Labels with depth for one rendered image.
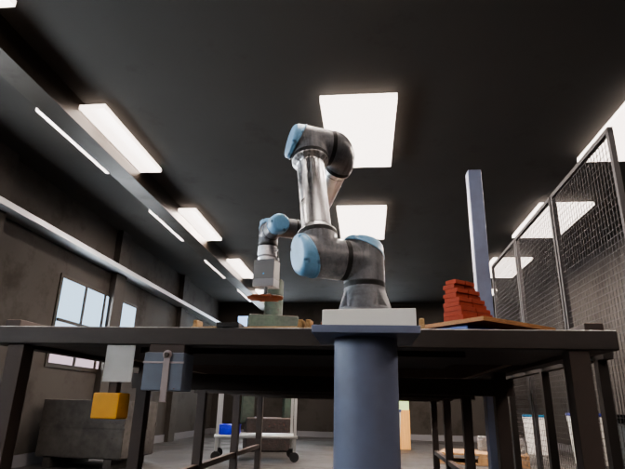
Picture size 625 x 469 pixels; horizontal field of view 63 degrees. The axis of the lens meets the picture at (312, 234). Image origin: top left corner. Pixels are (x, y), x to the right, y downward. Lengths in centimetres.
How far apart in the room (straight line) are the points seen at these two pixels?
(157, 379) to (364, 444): 75
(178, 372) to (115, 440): 426
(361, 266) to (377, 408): 37
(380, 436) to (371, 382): 13
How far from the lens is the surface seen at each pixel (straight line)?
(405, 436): 942
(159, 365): 178
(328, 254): 136
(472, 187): 401
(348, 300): 139
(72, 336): 195
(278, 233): 187
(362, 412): 133
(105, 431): 604
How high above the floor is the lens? 68
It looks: 19 degrees up
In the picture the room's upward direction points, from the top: 1 degrees clockwise
